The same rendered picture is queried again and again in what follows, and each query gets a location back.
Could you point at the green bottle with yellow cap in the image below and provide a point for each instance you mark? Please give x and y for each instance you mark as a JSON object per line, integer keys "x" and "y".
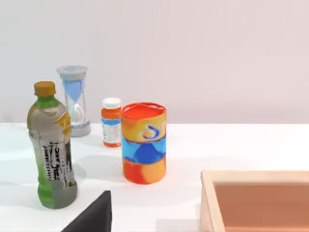
{"x": 54, "y": 154}

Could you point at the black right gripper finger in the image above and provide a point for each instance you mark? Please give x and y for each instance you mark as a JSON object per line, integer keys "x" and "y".
{"x": 96, "y": 215}

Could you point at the blue sand hourglass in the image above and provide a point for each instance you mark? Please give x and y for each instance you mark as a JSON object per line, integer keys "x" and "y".
{"x": 75, "y": 101}

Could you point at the small orange bottle white cap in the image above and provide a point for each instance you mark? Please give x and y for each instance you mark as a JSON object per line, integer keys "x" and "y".
{"x": 111, "y": 123}

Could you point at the shallow salmon-coloured box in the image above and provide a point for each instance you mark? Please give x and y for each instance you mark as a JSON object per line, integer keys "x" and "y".
{"x": 260, "y": 205}

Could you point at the orange and blue can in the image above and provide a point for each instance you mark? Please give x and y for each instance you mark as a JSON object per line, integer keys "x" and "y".
{"x": 144, "y": 145}

